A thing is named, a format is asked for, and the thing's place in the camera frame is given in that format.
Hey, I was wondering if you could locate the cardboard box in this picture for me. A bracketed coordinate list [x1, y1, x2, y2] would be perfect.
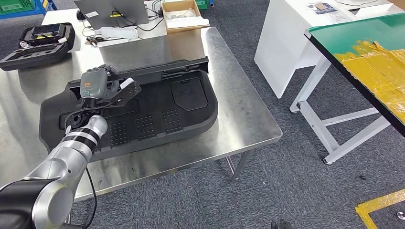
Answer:
[162, 0, 210, 35]

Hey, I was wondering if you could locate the black camera bracket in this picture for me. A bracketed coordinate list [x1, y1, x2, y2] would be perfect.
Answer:
[95, 80, 142, 108]

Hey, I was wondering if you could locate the white power strip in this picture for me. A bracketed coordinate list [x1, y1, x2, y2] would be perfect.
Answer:
[99, 27, 139, 40]

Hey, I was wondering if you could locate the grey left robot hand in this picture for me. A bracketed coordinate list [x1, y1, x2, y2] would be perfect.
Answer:
[79, 64, 121, 101]

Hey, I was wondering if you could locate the yellow tape patch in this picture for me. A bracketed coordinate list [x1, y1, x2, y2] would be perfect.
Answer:
[333, 40, 405, 125]

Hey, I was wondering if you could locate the white desk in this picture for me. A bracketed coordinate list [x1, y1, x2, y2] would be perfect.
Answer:
[41, 0, 168, 53]

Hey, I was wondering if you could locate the green top white leg table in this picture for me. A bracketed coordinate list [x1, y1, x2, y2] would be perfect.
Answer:
[289, 12, 405, 166]

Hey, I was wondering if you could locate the black power cable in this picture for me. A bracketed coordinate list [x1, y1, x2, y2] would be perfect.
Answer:
[110, 0, 165, 32]

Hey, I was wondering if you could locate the blue cart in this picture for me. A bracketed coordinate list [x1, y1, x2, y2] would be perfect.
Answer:
[0, 0, 58, 20]

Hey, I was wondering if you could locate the yellow floor tape square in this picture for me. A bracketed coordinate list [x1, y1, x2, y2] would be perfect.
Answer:
[355, 189, 405, 229]

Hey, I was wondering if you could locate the steel workbench table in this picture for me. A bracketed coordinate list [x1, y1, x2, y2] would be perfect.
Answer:
[0, 27, 283, 223]

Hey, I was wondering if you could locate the black foam carry case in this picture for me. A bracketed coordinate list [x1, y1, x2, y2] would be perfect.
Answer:
[0, 22, 76, 72]

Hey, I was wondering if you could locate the black plastic plate part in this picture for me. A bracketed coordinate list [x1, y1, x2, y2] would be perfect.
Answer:
[68, 56, 210, 99]

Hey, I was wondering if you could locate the grey laptop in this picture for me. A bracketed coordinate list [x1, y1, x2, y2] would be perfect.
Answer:
[74, 0, 149, 31]

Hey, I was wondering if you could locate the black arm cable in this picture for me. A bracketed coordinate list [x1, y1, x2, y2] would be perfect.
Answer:
[80, 167, 97, 229]

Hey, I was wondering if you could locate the printed paper leaflet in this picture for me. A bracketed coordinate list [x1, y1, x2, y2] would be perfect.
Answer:
[306, 2, 339, 15]

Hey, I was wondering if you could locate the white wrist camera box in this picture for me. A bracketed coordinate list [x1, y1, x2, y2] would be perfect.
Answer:
[119, 77, 135, 90]

